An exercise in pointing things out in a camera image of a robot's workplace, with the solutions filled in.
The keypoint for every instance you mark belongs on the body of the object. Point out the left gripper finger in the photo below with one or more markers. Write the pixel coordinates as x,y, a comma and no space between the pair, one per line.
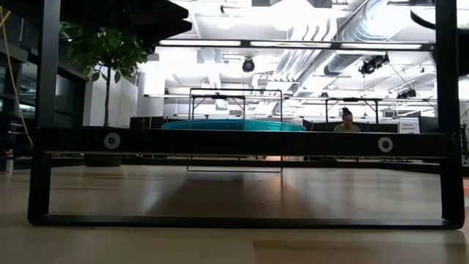
165,11
168,31

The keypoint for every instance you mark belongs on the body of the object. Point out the green potted tree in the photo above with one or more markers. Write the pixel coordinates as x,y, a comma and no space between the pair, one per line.
106,47

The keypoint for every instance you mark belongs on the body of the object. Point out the black linear ceiling light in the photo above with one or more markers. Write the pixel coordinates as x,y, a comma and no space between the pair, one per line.
245,43

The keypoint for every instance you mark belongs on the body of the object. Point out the black desk partition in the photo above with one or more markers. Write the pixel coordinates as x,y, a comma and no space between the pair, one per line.
146,122

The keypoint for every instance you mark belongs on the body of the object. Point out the small white bottle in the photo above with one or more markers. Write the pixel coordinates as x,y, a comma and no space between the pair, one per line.
9,163

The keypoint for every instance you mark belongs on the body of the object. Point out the person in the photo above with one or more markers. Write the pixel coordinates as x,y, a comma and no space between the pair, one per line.
347,123

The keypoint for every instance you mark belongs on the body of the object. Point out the large black stage light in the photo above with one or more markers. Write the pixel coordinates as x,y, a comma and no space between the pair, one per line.
373,64

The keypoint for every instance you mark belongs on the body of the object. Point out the small black spotlight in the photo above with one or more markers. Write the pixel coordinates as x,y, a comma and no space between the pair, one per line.
406,94

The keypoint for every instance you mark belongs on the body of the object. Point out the white printed sign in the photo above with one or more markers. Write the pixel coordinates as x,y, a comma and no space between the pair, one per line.
408,125

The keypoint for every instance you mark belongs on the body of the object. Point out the black background desk frame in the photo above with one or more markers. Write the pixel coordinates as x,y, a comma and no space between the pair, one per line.
218,97
351,99

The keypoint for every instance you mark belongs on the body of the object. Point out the black round ceiling camera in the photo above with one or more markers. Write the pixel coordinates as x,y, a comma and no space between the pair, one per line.
248,65

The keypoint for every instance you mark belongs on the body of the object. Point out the black metal frame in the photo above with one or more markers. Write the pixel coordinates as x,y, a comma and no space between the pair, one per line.
234,144

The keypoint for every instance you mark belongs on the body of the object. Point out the black aluminium rig frame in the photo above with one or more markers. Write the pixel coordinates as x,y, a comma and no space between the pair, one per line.
329,161

